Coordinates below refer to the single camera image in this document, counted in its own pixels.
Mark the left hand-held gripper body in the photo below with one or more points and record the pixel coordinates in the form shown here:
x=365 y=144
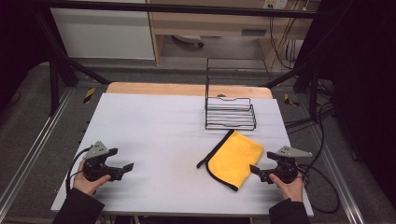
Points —
x=93 y=169

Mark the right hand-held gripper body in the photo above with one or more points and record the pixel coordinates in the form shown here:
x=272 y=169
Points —
x=286 y=171

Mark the yellow cloth with black trim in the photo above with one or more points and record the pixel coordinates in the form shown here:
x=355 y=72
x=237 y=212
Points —
x=233 y=160

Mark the person's left hand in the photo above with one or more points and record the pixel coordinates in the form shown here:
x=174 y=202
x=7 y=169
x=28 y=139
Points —
x=85 y=185

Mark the person's right hand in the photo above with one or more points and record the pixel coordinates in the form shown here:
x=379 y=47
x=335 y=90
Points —
x=292 y=190

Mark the wooden table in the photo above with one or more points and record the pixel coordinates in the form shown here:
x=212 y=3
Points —
x=174 y=89

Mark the white cabinet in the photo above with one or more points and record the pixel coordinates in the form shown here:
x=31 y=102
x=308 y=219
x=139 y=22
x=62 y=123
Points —
x=102 y=34

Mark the office chair base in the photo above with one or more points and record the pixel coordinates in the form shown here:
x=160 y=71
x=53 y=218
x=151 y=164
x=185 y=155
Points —
x=188 y=39

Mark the white power outlet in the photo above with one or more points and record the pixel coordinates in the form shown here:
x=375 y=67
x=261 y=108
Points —
x=275 y=3

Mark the aluminium floor rail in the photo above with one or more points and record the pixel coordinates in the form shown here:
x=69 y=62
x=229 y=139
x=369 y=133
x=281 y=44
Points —
x=342 y=180
x=34 y=146

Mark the black metal frame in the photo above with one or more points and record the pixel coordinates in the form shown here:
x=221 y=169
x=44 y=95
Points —
x=56 y=77

